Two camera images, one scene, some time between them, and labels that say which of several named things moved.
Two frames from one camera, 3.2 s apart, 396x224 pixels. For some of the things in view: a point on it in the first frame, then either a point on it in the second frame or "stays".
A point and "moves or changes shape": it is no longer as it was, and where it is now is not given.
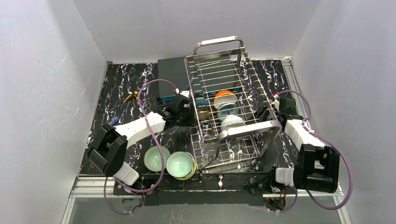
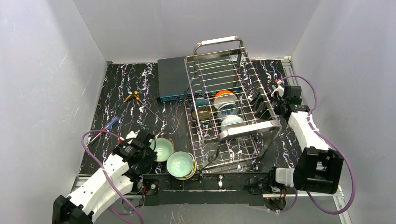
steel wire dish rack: x=232 y=122 stays
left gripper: x=187 y=109 to x=148 y=153
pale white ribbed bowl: x=231 y=121 stays
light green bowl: x=152 y=158 moves or changes shape
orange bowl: x=224 y=96 stays
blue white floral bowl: x=228 y=109 stays
